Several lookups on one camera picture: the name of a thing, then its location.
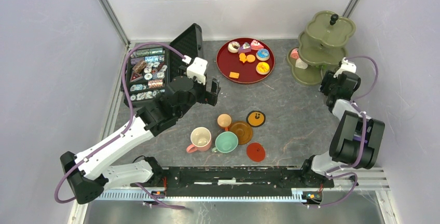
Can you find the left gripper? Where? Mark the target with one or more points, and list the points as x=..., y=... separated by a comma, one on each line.
x=209, y=97

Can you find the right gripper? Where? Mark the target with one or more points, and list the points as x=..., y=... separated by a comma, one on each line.
x=327, y=79

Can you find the white roll cake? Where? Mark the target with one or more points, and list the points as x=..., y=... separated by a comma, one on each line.
x=300, y=64

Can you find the pink roll cake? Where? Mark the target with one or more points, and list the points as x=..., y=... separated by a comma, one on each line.
x=294, y=54

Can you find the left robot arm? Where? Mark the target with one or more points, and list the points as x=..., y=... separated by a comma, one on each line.
x=90, y=172

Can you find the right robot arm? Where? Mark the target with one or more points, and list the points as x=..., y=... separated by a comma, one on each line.
x=358, y=137

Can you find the small orange cup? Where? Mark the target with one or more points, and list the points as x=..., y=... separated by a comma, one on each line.
x=224, y=121

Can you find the orange square cracker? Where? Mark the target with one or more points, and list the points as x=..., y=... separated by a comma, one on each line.
x=234, y=75

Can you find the pink mug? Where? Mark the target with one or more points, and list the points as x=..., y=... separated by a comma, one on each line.
x=201, y=140

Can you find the green three-tier stand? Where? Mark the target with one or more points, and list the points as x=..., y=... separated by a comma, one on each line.
x=323, y=41

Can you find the brown saucer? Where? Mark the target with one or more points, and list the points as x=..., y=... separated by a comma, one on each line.
x=242, y=130

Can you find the mint green cup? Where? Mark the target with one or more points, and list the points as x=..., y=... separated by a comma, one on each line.
x=225, y=142

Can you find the red round tray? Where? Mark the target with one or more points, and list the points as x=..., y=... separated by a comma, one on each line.
x=229, y=62

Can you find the orange smiley coaster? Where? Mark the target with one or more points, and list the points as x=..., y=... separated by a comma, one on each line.
x=256, y=118

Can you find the orange bear cookie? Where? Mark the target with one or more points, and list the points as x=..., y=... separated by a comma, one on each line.
x=243, y=57

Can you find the round orange cookie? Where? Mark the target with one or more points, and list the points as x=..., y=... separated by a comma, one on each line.
x=250, y=58

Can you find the white chocolate donut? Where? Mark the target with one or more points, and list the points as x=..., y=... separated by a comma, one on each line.
x=233, y=47

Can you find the yellow frosted donut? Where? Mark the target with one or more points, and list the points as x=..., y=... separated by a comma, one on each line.
x=263, y=68

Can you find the purple triangle cake slice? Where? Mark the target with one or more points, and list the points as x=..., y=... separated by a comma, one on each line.
x=245, y=48

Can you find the blue frosted donut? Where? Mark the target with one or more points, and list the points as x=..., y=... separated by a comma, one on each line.
x=263, y=54

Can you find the pink strawberry cake slice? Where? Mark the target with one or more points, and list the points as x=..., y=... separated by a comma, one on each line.
x=256, y=45

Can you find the black open case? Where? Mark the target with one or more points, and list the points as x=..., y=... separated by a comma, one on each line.
x=149, y=69

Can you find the red round coaster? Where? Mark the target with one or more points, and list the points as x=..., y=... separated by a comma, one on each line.
x=256, y=152

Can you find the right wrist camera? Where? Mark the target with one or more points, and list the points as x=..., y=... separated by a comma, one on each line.
x=345, y=66

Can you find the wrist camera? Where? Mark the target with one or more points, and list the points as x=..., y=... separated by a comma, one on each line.
x=345, y=66
x=197, y=70

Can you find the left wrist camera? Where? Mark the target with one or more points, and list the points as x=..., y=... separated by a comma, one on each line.
x=197, y=70

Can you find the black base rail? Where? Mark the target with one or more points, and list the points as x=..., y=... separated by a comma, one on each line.
x=234, y=181

